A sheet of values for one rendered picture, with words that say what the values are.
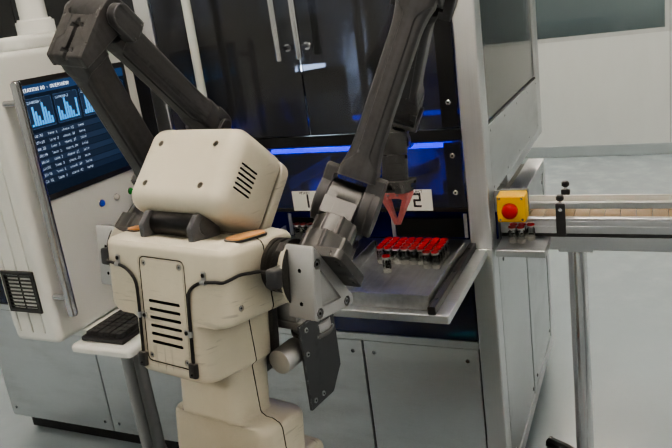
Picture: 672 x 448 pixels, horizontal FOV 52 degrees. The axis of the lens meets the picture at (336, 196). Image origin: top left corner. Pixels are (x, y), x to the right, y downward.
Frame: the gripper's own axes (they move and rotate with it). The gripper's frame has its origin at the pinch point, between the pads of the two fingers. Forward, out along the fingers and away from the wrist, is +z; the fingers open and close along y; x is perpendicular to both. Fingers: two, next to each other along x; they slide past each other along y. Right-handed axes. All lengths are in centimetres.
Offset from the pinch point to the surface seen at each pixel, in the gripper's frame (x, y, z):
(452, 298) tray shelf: -9.3, 8.0, 19.3
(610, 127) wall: -18, 503, 4
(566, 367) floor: -18, 145, 86
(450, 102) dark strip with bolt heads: -4.2, 32.5, -25.1
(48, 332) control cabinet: 93, -15, 28
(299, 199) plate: 43, 36, 0
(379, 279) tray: 11.4, 16.1, 17.8
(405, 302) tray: -0.4, 1.2, 18.8
